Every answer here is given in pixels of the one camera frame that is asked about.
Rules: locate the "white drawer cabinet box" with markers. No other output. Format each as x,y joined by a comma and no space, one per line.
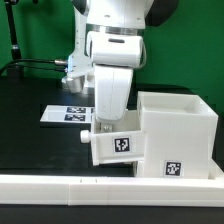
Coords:
180,132

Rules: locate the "white drawer tray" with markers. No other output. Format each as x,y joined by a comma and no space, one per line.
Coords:
126,142

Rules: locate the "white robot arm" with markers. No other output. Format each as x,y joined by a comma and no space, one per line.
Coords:
109,47

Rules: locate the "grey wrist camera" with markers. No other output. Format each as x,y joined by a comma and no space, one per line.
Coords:
79,84

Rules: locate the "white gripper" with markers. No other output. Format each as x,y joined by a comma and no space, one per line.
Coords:
112,88

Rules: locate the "black camera stand pole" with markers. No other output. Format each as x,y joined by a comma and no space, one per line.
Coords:
13,71

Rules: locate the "white L-shaped fence wall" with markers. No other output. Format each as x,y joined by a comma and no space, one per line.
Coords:
110,191

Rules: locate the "white marker tag sheet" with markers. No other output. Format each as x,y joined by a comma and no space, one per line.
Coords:
67,114

